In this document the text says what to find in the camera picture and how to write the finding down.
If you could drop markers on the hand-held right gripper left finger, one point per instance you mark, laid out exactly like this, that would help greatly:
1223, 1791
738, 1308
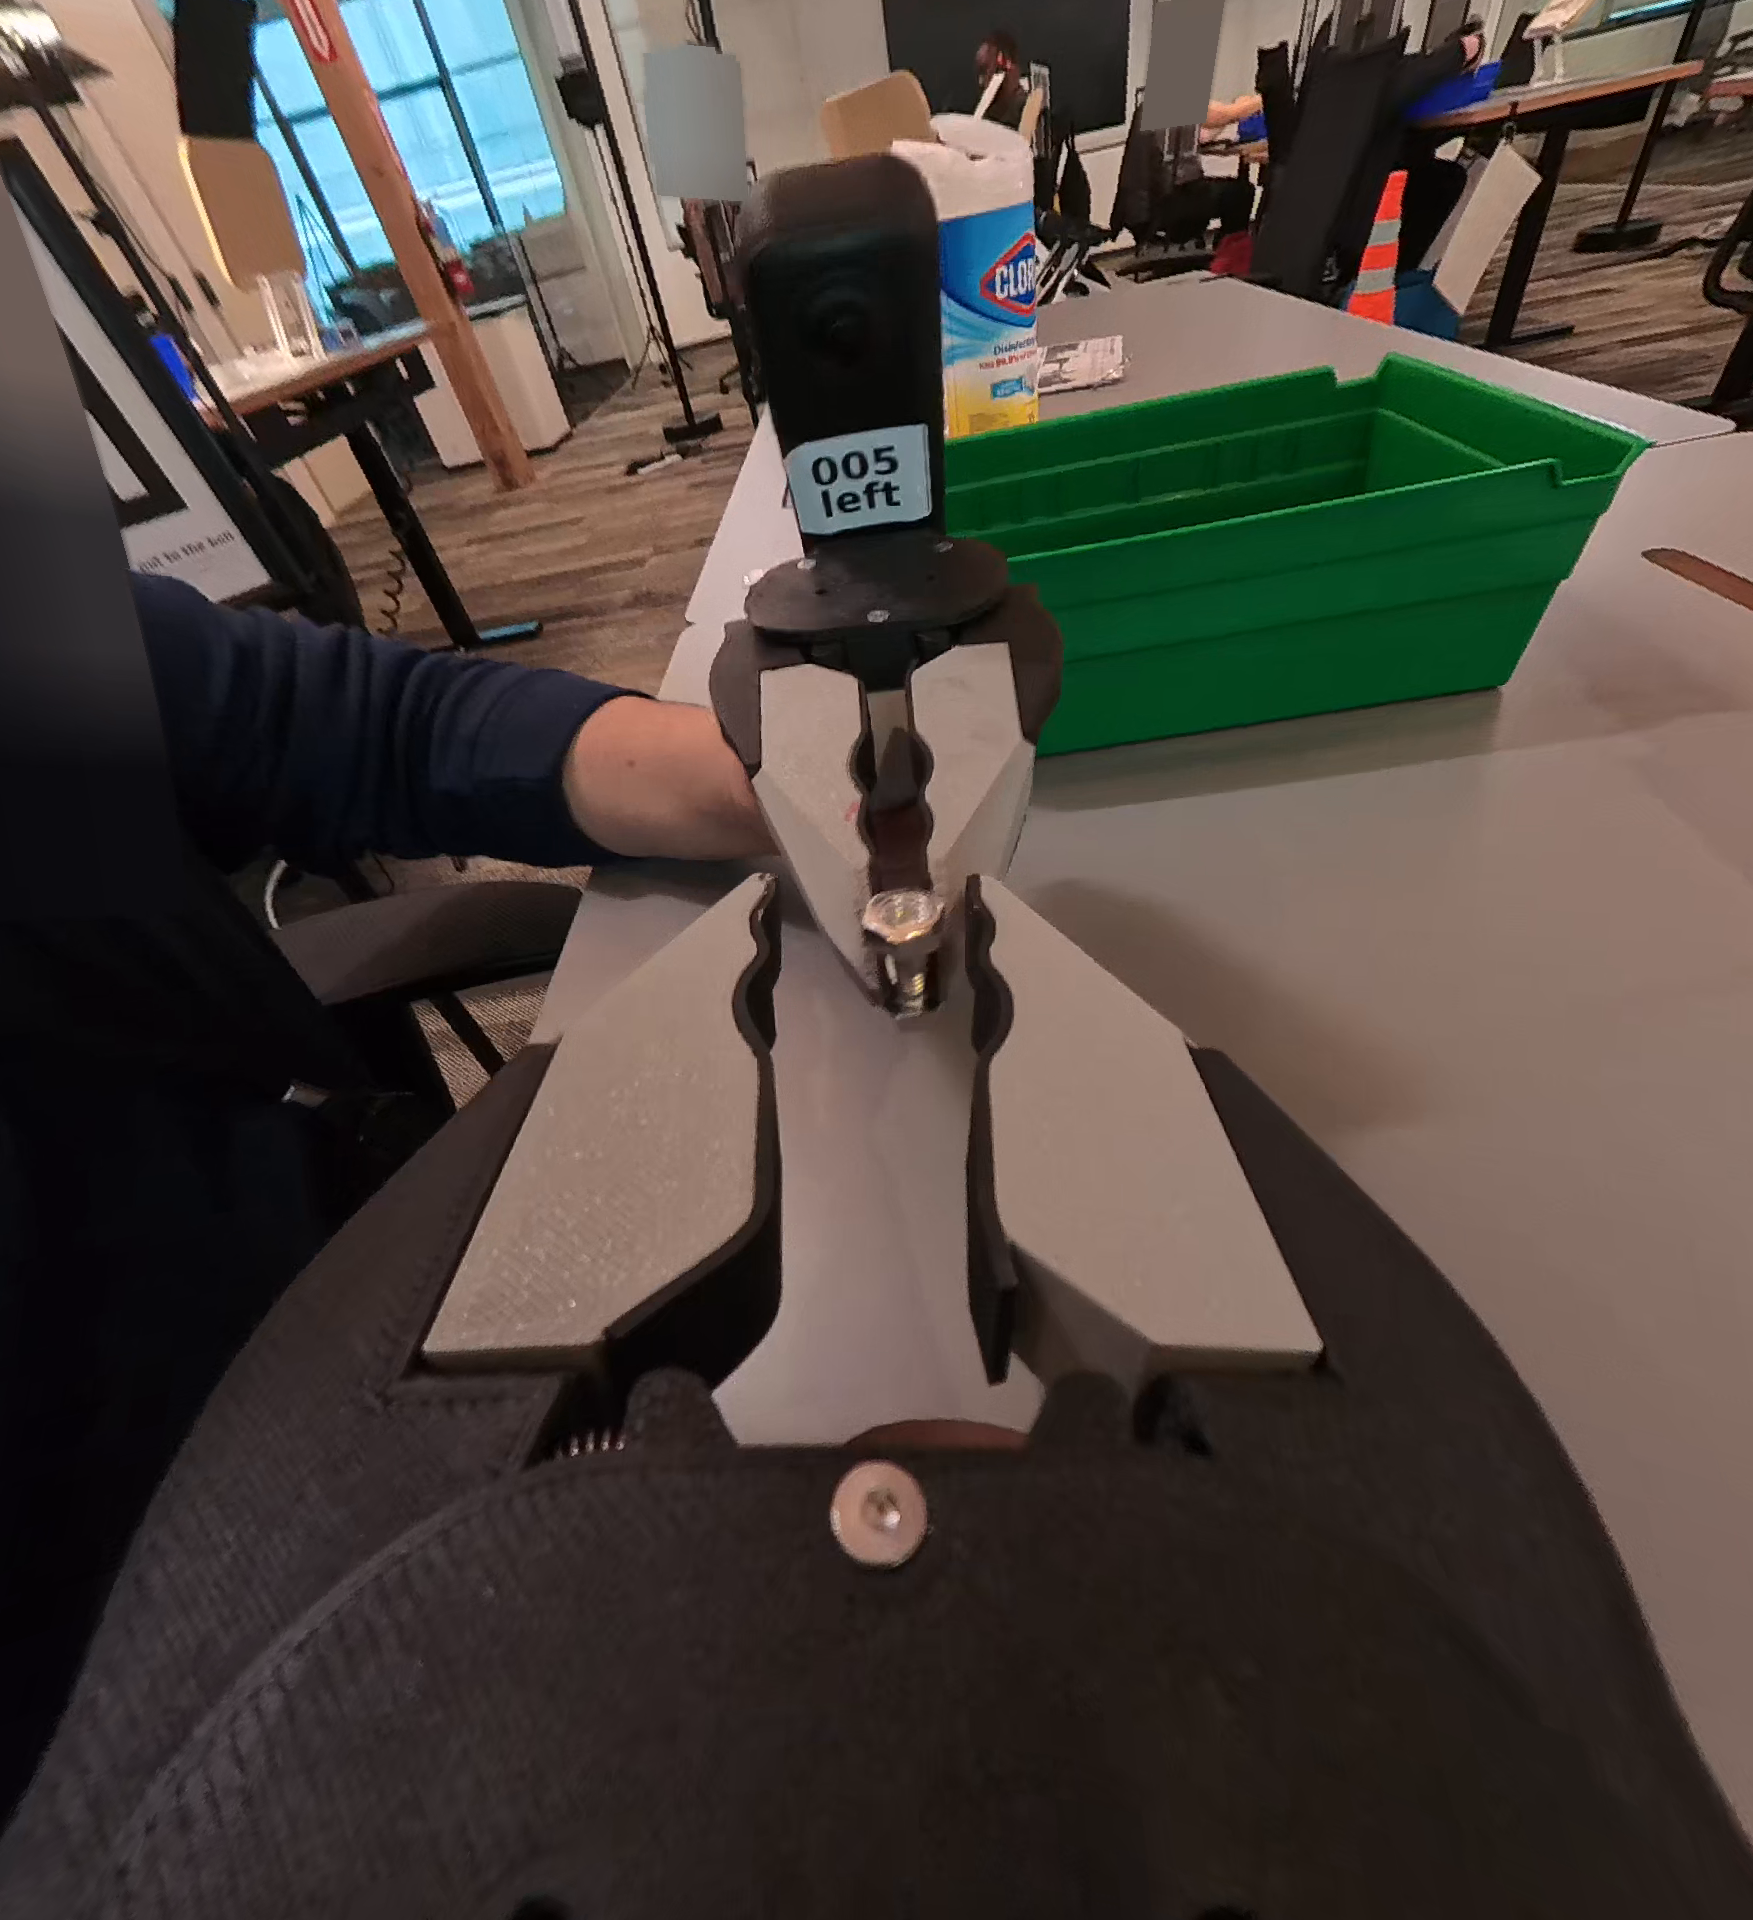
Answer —
592, 1184

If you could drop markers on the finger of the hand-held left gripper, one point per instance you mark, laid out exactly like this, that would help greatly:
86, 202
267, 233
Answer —
802, 765
981, 735

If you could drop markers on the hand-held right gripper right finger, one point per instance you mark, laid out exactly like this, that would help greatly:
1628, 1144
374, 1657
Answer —
1131, 1184

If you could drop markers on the short silver bolt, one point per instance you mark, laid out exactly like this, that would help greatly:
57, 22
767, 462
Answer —
897, 918

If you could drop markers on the green plastic bin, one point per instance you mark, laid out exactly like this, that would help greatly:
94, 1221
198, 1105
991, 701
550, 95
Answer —
1266, 599

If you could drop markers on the person's left forearm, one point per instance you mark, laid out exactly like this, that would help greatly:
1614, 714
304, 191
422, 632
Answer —
365, 720

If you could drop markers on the wipes canister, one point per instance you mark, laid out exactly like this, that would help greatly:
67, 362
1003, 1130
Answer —
988, 302

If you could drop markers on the tan board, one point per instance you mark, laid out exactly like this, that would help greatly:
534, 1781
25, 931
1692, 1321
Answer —
876, 113

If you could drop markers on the white labelled paper sheet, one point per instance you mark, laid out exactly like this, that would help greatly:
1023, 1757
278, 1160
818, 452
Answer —
1080, 368

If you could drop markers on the person's black office chair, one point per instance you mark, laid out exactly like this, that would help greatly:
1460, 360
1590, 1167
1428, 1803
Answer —
425, 931

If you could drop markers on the white cabinet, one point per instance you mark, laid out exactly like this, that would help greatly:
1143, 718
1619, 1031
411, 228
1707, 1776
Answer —
494, 375

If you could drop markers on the red fire extinguisher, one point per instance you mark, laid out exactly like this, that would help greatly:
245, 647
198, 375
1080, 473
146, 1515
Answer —
446, 254

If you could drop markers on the wooden standing desk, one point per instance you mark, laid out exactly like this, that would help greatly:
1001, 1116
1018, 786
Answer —
336, 368

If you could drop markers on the orange traffic cone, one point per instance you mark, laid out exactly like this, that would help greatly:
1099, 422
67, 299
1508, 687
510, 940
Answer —
1379, 254

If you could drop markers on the black white sign board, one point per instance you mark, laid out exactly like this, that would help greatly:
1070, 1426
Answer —
141, 450

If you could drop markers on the wooden desk black legs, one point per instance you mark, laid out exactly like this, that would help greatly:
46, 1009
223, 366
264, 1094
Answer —
1566, 98

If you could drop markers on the black wall screen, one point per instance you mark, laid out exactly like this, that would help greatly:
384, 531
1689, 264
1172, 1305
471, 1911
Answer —
1072, 62

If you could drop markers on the wooden post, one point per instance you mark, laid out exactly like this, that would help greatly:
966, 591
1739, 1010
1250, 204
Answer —
411, 224

